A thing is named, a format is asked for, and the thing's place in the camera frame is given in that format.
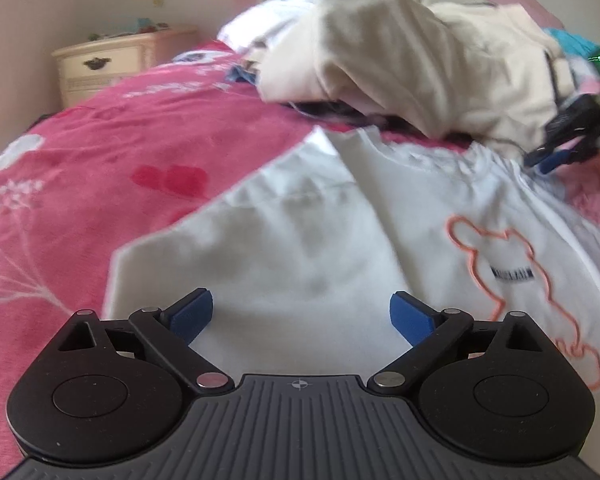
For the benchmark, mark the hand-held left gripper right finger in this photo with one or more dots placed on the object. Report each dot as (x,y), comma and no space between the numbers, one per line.
(407,315)

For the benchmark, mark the pile of small trinkets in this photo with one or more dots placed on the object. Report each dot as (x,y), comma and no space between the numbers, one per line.
(130,30)

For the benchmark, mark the red floral blanket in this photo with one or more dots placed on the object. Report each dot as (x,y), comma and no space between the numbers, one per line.
(105,150)

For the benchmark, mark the white cloth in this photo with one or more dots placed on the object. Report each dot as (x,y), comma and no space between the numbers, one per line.
(265,15)

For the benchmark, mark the cream nightstand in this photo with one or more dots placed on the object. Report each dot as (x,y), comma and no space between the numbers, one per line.
(105,67)

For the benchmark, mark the cream hoodie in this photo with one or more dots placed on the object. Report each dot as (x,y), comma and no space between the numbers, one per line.
(405,55)

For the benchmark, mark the blue denim cloth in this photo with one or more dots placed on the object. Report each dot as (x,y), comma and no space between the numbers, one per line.
(240,74)

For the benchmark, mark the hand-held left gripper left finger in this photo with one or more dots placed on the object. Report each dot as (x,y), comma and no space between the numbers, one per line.
(195,312)

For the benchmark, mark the teal cloth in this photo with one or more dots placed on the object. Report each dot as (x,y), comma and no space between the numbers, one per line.
(575,42)

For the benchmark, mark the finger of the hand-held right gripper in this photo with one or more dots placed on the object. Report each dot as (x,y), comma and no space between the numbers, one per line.
(550,162)

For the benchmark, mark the white sweatshirt with orange outline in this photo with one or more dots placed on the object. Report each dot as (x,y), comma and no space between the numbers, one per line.
(305,240)

